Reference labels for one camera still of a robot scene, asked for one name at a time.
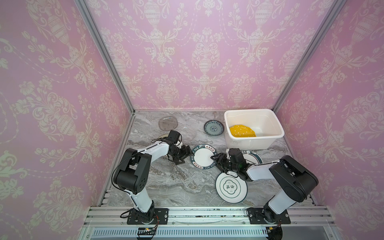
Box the small blue patterned plate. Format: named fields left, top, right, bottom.
left=204, top=120, right=225, bottom=136

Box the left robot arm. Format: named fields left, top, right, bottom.
left=111, top=130, right=194, bottom=224

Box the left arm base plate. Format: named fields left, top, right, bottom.
left=127, top=208, right=169, bottom=225

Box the yellow scalloped dotted plate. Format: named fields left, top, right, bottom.
left=230, top=125, right=256, bottom=138

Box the aluminium corner post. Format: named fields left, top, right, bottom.
left=74, top=0, right=135, bottom=116
left=272, top=0, right=347, bottom=114

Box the left aluminium corner post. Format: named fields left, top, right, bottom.
left=74, top=0, right=135, bottom=116

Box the green rim Hao Wei plate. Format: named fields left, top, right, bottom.
left=191, top=144, right=217, bottom=170

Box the smoky grey glass plate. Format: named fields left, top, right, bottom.
left=159, top=116, right=179, bottom=131

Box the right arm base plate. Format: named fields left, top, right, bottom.
left=246, top=208, right=291, bottom=225

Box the aluminium mounting rail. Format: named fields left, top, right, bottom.
left=84, top=206, right=336, bottom=227

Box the white clover emblem plate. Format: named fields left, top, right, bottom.
left=215, top=173, right=248, bottom=204

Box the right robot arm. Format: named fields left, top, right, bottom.
left=211, top=149, right=319, bottom=224

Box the white plastic bin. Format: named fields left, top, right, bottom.
left=224, top=109, right=285, bottom=150

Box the right aluminium corner post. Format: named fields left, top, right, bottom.
left=272, top=0, right=347, bottom=114

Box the green red rim plate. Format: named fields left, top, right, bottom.
left=241, top=150, right=263, bottom=165

